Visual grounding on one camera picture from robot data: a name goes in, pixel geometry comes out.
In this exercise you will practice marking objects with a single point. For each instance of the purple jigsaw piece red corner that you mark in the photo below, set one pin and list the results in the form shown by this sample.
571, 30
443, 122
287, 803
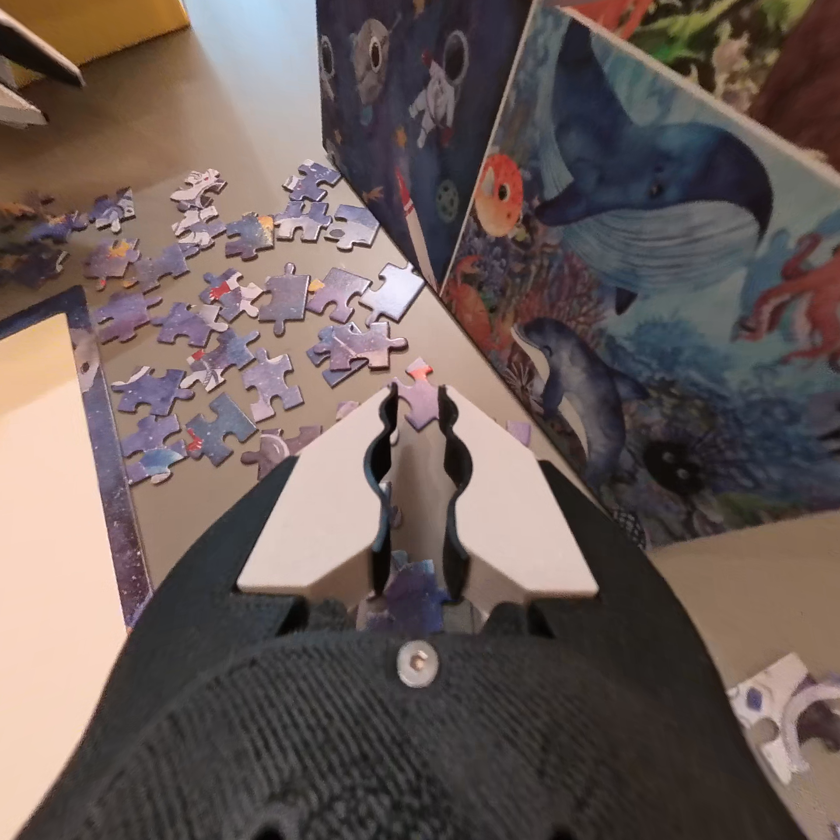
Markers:
420, 407

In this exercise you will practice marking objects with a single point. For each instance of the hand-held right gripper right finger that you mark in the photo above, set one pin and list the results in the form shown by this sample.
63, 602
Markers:
525, 525

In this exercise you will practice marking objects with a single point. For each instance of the space puzzle frame tray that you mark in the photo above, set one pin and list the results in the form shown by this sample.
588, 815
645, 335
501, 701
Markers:
39, 525

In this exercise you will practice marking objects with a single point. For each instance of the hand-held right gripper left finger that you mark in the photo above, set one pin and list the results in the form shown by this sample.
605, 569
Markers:
315, 525

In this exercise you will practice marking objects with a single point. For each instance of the yellow plastic bin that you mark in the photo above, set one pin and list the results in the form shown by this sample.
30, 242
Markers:
144, 26

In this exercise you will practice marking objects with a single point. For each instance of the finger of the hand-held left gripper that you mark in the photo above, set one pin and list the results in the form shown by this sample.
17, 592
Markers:
26, 39
13, 105

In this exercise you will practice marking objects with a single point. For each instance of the puzzle pieces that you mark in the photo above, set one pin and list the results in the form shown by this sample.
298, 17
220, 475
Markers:
282, 302

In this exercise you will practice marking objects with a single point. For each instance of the four-picture puzzle reference board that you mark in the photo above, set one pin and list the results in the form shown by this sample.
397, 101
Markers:
656, 262

